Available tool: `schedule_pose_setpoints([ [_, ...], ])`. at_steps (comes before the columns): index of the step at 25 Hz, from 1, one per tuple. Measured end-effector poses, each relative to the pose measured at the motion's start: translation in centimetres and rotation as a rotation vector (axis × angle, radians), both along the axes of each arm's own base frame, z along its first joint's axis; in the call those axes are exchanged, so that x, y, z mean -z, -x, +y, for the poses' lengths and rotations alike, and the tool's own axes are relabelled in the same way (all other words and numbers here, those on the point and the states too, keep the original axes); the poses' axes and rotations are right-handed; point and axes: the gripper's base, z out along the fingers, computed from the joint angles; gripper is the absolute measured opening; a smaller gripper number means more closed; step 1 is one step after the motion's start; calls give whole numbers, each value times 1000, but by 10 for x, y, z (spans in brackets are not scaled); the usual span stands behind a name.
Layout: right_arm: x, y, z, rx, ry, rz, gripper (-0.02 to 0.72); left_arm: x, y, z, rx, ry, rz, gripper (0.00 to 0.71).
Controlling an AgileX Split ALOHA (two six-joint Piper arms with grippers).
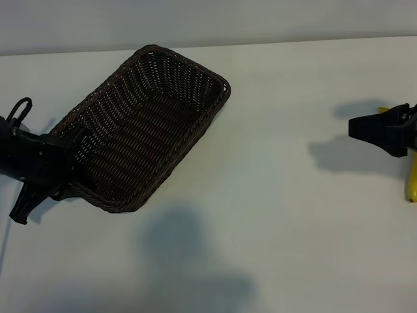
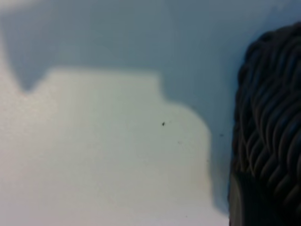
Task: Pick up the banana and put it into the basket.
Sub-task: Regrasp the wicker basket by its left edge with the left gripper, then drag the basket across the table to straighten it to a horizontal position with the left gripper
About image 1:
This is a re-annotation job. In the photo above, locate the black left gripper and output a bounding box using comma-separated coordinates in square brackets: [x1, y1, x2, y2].
[0, 115, 95, 201]

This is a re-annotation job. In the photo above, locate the dark brown wicker basket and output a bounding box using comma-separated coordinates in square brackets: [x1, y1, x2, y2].
[48, 44, 232, 215]

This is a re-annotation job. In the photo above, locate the yellow banana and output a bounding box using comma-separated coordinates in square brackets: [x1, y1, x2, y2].
[377, 106, 417, 203]

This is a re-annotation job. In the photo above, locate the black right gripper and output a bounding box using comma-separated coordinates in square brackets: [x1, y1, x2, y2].
[348, 103, 417, 159]

